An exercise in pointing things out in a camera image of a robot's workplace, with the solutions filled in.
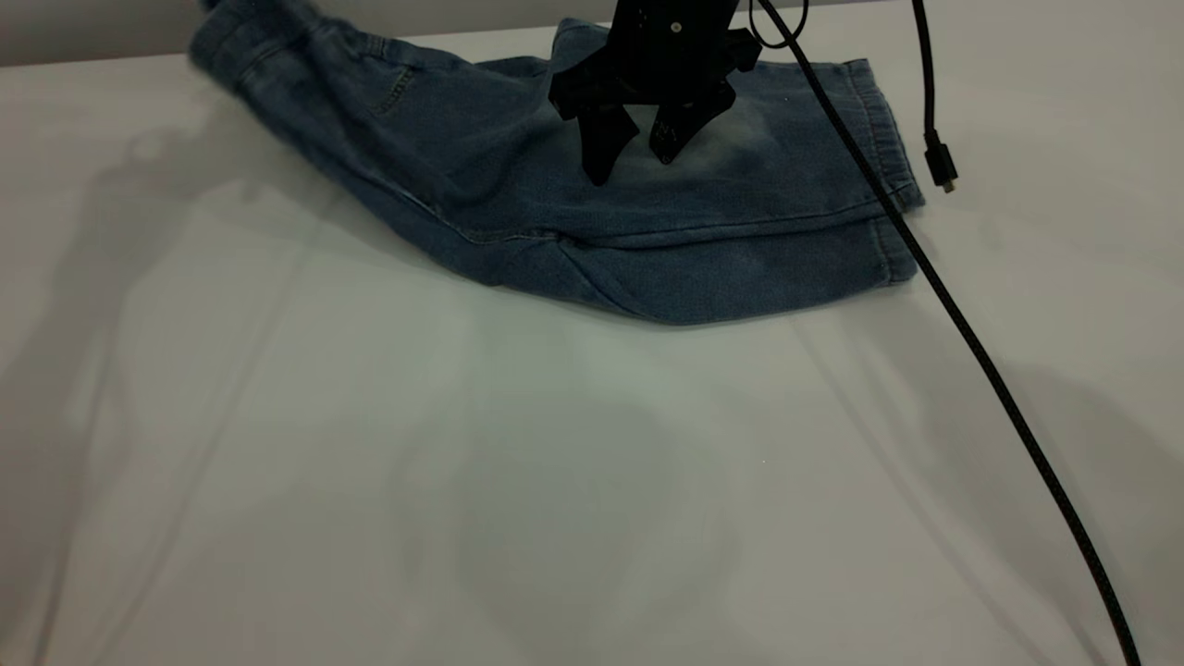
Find blue denim shorts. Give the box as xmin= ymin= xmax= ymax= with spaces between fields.
xmin=190 ymin=0 xmax=926 ymax=327

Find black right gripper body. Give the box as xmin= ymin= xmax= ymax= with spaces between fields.
xmin=550 ymin=0 xmax=764 ymax=107

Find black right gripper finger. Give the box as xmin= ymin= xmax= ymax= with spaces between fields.
xmin=647 ymin=97 xmax=713 ymax=166
xmin=578 ymin=104 xmax=641 ymax=184

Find black cable with usb plug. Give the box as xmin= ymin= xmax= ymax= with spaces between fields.
xmin=911 ymin=0 xmax=959 ymax=193

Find black braided cable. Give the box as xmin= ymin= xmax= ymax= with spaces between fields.
xmin=747 ymin=0 xmax=1143 ymax=666

